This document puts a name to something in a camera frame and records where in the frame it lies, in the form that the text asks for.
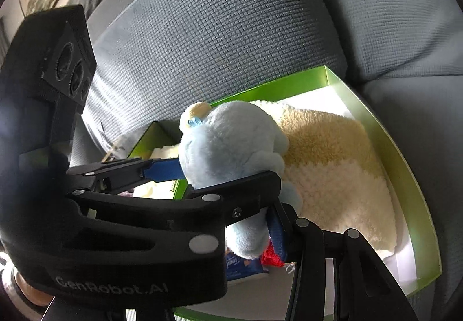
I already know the large green cardboard box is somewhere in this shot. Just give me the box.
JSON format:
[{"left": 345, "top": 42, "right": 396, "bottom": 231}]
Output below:
[{"left": 174, "top": 66, "right": 444, "bottom": 321}]

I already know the grey sofa back cushion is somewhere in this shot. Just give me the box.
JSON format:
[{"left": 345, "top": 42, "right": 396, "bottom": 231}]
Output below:
[
  {"left": 289, "top": 0, "right": 463, "bottom": 85},
  {"left": 81, "top": 0, "right": 350, "bottom": 159}
]

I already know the light blue plush toy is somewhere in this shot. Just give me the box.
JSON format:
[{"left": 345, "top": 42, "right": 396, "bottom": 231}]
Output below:
[{"left": 178, "top": 101, "right": 304, "bottom": 259}]

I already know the cream and yellow fluffy plush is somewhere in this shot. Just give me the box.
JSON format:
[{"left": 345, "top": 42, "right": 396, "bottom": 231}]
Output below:
[{"left": 249, "top": 100, "right": 396, "bottom": 256}]

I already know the blue tissue packet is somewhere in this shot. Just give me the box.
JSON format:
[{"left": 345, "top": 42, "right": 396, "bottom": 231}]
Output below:
[{"left": 225, "top": 252, "right": 271, "bottom": 280}]

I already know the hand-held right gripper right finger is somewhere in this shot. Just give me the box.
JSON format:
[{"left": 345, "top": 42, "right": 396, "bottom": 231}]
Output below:
[{"left": 266, "top": 202, "right": 418, "bottom": 321}]

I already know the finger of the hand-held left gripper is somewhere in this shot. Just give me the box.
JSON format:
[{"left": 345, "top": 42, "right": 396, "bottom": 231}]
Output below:
[
  {"left": 72, "top": 171, "right": 283, "bottom": 228},
  {"left": 67, "top": 157, "right": 183, "bottom": 193}
]

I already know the grey sofa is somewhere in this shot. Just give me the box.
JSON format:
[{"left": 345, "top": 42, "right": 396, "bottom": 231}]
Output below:
[{"left": 54, "top": 0, "right": 463, "bottom": 321}]

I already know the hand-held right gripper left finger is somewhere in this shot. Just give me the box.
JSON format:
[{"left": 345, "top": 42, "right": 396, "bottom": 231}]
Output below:
[{"left": 105, "top": 307, "right": 176, "bottom": 321}]

